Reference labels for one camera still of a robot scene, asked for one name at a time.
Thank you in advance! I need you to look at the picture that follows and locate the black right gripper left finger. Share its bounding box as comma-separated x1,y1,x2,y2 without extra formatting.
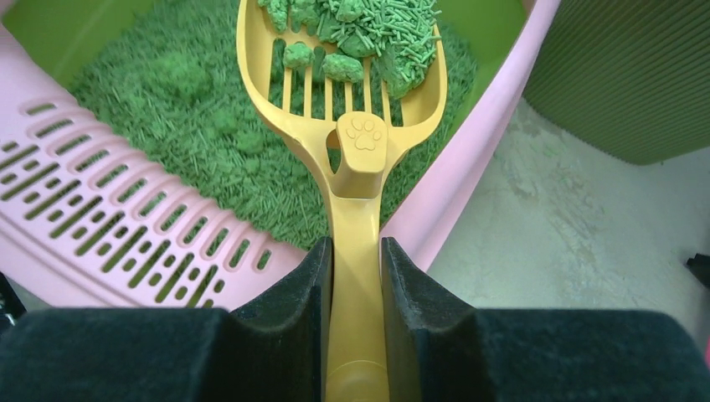
1,237,332,401

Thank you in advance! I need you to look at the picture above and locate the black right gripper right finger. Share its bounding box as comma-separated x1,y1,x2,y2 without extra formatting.
381,238,709,401

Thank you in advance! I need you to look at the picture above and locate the yellow litter scoop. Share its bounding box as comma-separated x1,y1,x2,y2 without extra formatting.
236,1,447,401

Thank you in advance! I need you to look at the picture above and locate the green litter clump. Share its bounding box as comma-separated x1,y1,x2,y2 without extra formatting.
257,1,440,99

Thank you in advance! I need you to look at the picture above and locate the pink and green litter box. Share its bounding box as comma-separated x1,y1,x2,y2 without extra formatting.
1,1,559,310

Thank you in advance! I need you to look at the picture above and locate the green cat litter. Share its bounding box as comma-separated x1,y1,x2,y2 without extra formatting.
66,0,479,252

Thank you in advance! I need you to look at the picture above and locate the black whiteboard clip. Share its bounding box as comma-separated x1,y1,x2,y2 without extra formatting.
686,253,710,289

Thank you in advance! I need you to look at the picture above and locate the olive green trash bin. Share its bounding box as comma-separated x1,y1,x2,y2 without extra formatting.
523,1,709,165

